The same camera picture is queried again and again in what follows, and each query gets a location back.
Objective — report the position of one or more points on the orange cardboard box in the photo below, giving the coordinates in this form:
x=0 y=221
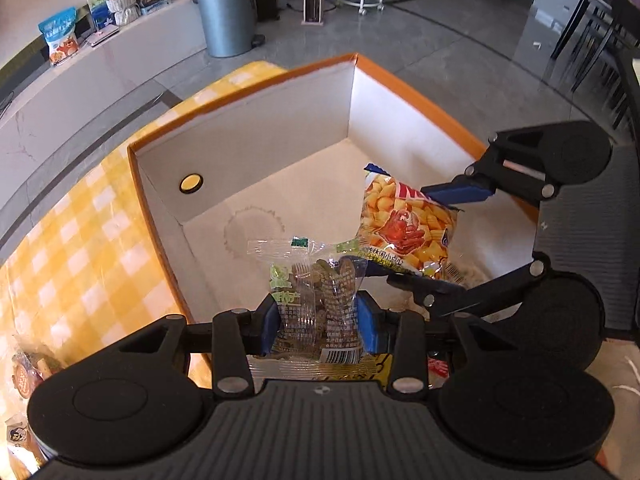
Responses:
x=285 y=158

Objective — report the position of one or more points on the mixed fruit snack bag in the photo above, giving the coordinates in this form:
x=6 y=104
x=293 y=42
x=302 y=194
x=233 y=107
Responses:
x=32 y=365

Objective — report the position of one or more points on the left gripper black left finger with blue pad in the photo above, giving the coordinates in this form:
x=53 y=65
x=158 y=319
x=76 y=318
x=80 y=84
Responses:
x=237 y=334

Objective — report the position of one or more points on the waffle snack packet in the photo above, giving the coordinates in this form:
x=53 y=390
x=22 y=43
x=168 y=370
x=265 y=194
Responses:
x=382 y=368

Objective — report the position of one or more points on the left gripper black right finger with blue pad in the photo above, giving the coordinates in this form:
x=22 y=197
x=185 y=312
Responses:
x=401 y=337

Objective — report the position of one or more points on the white marble tv console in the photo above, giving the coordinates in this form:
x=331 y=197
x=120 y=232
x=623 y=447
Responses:
x=66 y=97

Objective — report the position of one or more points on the orange shrimp chips bag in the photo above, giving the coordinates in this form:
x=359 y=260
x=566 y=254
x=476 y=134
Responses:
x=402 y=229

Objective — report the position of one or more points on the pink small heater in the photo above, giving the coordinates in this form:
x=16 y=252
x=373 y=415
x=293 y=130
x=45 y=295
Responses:
x=313 y=12

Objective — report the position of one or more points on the grey metal trash bin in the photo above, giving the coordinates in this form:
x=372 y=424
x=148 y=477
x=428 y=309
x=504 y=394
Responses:
x=228 y=26

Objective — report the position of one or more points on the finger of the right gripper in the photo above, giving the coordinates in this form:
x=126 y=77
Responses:
x=405 y=280
x=458 y=192

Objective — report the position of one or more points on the dark dining chair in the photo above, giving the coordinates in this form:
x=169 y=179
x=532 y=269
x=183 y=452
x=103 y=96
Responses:
x=612 y=26

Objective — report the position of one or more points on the potato sticks bag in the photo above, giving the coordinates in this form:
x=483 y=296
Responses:
x=25 y=457

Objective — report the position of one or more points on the blue snack bag on console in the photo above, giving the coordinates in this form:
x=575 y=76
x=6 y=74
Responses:
x=58 y=32

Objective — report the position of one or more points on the clear mixed candy bag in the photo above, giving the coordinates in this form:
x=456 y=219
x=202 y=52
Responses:
x=314 y=286

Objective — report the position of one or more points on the yellow checkered tablecloth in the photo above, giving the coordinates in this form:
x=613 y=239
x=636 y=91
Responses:
x=86 y=275

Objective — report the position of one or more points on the round rice cake packet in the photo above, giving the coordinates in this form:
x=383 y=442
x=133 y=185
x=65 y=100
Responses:
x=463 y=270

